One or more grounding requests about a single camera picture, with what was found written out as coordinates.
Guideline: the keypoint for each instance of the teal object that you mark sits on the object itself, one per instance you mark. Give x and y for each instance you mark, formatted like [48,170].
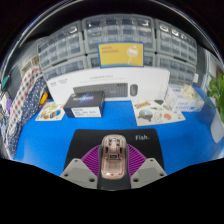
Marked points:
[5,82]

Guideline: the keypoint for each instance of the small black box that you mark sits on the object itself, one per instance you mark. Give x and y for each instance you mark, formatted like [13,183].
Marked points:
[83,105]

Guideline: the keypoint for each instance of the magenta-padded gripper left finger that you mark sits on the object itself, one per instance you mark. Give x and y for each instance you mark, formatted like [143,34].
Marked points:
[78,171]

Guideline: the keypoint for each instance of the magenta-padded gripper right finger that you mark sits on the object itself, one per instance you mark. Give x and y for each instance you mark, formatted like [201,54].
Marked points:
[150,171]

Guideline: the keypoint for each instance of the yellow and blue box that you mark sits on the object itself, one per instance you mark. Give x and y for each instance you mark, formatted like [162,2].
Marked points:
[120,55]

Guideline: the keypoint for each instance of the white keyboard box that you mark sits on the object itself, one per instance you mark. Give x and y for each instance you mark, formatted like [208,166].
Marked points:
[150,83]

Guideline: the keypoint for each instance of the pink transparent computer mouse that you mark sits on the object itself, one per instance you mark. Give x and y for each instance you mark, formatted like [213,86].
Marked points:
[114,160]

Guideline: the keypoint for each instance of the red blue plaid cloth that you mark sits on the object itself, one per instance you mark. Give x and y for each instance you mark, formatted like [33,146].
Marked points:
[25,93]

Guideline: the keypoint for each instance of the white wicker basket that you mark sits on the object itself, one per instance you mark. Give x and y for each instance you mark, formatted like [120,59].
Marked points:
[29,66]

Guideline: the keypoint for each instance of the black mouse pad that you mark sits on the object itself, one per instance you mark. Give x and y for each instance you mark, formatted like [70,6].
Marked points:
[83,140]

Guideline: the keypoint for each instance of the yellow and red object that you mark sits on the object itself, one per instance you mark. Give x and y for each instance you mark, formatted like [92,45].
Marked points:
[43,98]

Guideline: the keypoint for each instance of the green potted plant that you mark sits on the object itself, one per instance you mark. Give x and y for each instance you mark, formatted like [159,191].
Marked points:
[216,96]

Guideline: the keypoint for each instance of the white tissue box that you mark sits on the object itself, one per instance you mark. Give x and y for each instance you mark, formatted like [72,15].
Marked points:
[183,100]

